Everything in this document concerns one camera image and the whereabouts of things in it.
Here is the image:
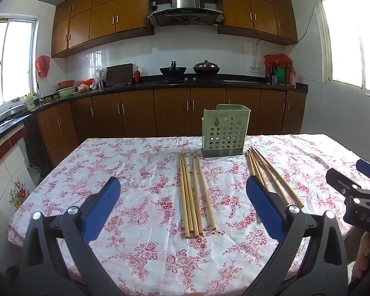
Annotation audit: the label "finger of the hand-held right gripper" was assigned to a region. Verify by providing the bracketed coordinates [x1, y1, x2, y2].
[356, 159, 370, 181]
[326, 169, 370, 198]

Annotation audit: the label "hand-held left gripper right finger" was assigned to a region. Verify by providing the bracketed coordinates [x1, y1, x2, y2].
[243, 176, 349, 296]

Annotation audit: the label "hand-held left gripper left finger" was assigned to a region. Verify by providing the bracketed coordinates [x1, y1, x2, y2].
[18, 176, 124, 296]

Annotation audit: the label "green plastic chopstick holder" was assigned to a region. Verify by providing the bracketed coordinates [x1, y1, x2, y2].
[201, 104, 251, 158]

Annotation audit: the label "person's right hand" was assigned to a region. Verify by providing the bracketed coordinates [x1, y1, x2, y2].
[352, 232, 370, 286]

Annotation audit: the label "floral white tablecloth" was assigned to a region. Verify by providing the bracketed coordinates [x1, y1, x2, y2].
[8, 134, 370, 296]

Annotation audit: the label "wooden base cabinets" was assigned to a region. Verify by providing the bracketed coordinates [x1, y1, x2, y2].
[37, 87, 307, 167]

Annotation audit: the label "green basin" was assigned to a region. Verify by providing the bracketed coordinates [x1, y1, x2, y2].
[55, 87, 78, 98]

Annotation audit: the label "red and white plastic bag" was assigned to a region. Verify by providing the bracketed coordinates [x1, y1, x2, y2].
[77, 79, 96, 92]

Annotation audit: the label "black kitchen countertop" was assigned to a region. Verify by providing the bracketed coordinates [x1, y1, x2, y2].
[0, 74, 309, 148]

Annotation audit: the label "bright window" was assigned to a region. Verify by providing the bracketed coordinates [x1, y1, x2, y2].
[316, 0, 370, 99]

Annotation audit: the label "yellow dish soap bottle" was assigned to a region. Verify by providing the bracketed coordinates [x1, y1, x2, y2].
[24, 92, 37, 109]

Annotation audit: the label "group of condiment bottles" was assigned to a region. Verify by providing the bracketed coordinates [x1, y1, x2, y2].
[264, 63, 292, 86]

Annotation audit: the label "sink faucet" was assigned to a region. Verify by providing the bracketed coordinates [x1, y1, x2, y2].
[35, 82, 45, 105]

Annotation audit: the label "grey pan lid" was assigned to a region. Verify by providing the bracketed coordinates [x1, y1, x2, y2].
[0, 104, 29, 122]

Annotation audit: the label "dark cutting board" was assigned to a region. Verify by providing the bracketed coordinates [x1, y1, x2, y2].
[106, 63, 134, 87]

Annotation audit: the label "red bag over condiments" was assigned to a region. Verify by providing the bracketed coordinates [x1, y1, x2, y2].
[263, 54, 292, 66]

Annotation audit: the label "gas stove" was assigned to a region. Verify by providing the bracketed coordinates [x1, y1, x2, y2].
[157, 76, 225, 84]

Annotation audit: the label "black pot with lid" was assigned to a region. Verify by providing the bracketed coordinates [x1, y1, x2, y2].
[193, 60, 220, 77]

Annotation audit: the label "red hanging plastic bag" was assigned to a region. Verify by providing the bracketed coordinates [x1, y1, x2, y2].
[35, 55, 51, 78]

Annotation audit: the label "black wok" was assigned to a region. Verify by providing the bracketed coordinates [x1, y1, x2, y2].
[159, 61, 187, 79]

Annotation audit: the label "steel range hood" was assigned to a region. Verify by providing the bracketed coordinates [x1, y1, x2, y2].
[147, 0, 224, 27]

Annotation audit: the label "white power cable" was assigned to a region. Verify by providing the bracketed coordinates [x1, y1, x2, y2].
[254, 38, 266, 68]

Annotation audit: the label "white wall cable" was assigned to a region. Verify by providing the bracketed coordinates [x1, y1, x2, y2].
[296, 0, 320, 44]

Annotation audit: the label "window with sliding frame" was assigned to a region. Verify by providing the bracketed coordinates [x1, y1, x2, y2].
[0, 18, 39, 111]

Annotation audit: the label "wooden wall cabinet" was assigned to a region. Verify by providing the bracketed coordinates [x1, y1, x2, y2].
[51, 0, 155, 58]
[217, 0, 298, 45]

